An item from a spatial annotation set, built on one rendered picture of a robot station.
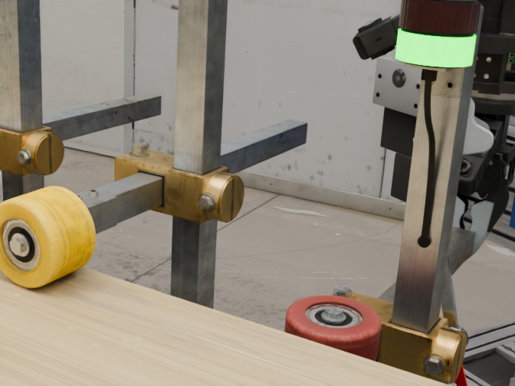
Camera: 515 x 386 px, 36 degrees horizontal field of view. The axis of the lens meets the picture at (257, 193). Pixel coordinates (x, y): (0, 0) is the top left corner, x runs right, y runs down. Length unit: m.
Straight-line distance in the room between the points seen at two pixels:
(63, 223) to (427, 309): 0.33
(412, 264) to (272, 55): 3.08
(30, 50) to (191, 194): 0.27
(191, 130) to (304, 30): 2.90
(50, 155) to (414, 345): 0.47
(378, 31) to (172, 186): 0.26
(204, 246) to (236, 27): 3.04
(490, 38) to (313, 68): 2.94
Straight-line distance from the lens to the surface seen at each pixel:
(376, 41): 0.78
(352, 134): 3.67
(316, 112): 3.71
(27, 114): 0.97
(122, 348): 0.63
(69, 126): 1.09
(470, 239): 1.04
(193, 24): 0.79
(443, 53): 0.62
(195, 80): 0.79
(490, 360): 2.15
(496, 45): 0.78
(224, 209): 0.81
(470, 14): 0.63
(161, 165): 0.83
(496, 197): 1.04
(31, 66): 0.96
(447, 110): 0.69
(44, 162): 0.96
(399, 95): 1.51
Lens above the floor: 1.21
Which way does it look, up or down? 18 degrees down
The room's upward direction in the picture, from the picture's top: 4 degrees clockwise
